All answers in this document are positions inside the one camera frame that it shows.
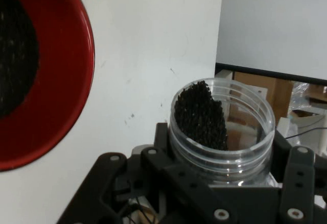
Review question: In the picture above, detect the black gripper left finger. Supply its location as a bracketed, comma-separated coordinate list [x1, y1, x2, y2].
[56, 122, 215, 224]

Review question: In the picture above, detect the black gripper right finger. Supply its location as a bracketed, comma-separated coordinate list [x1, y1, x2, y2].
[270, 129, 327, 224]

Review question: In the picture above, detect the clear jar with black seeds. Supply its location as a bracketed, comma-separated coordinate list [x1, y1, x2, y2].
[169, 77, 276, 188]

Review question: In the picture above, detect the clear plastic bag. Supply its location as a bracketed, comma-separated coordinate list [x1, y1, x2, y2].
[288, 82, 327, 119]

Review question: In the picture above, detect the brown cardboard box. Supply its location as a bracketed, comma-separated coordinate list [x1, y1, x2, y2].
[233, 70, 294, 124]

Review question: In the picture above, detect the black partition edge strip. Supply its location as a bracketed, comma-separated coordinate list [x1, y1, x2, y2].
[215, 62, 327, 87]

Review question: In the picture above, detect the red bowl with black rim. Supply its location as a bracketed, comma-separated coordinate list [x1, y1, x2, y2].
[0, 0, 96, 172]

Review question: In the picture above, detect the black seeds heap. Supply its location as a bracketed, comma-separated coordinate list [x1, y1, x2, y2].
[0, 0, 41, 119]

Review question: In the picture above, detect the thin black background cable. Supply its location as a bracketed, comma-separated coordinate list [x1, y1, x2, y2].
[283, 125, 327, 141]

